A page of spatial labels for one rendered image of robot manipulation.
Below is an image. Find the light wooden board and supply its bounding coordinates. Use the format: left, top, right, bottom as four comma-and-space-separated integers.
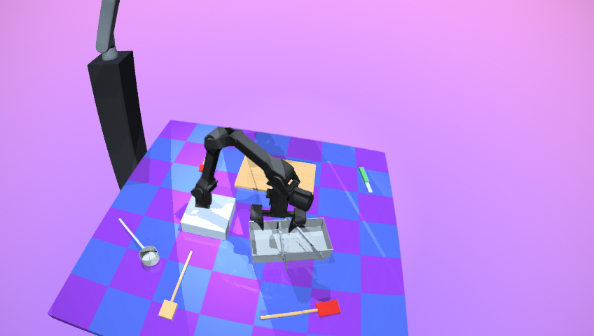
234, 155, 316, 194

